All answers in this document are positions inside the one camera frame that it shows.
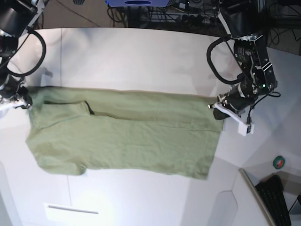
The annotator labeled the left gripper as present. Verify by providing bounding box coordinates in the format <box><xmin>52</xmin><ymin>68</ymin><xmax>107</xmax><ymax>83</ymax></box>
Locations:
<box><xmin>208</xmin><ymin>81</ymin><xmax>258</xmax><ymax>121</ymax></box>

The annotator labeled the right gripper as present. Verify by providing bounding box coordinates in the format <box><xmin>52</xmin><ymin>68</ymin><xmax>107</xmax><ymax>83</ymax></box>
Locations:
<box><xmin>0</xmin><ymin>75</ymin><xmax>32</xmax><ymax>111</ymax></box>

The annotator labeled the green t-shirt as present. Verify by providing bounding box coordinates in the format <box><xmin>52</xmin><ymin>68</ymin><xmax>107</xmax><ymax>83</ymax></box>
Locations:
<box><xmin>26</xmin><ymin>87</ymin><xmax>223</xmax><ymax>179</ymax></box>

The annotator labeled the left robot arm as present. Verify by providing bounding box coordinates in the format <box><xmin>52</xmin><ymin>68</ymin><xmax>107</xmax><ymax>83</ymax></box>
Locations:
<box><xmin>206</xmin><ymin>0</ymin><xmax>281</xmax><ymax>120</ymax></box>

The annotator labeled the green tape roll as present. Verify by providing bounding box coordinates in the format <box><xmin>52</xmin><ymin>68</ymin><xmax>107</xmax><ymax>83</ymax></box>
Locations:
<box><xmin>272</xmin><ymin>155</ymin><xmax>285</xmax><ymax>170</ymax></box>

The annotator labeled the black keyboard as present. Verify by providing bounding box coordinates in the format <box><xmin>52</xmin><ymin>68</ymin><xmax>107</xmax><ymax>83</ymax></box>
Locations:
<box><xmin>255</xmin><ymin>175</ymin><xmax>292</xmax><ymax>226</ymax></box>

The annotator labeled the grey laptop edge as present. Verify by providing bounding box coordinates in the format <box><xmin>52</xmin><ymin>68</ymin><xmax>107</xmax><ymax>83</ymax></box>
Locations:
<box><xmin>239</xmin><ymin>169</ymin><xmax>276</xmax><ymax>226</ymax></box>

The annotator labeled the black power strip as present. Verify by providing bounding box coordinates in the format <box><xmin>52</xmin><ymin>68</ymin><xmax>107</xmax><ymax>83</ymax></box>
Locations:
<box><xmin>181</xmin><ymin>15</ymin><xmax>216</xmax><ymax>26</ymax></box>

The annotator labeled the white table slot plate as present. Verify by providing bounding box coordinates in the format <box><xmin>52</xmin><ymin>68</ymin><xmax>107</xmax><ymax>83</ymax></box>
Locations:
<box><xmin>44</xmin><ymin>203</ymin><xmax>100</xmax><ymax>226</ymax></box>

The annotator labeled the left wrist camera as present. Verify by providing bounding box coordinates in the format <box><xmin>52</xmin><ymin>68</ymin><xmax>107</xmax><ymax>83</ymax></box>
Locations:
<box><xmin>238</xmin><ymin>122</ymin><xmax>254</xmax><ymax>136</ymax></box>

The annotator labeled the black floor cables right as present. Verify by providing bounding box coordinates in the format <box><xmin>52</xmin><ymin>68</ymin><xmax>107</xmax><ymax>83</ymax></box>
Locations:
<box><xmin>268</xmin><ymin>0</ymin><xmax>301</xmax><ymax>48</ymax></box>

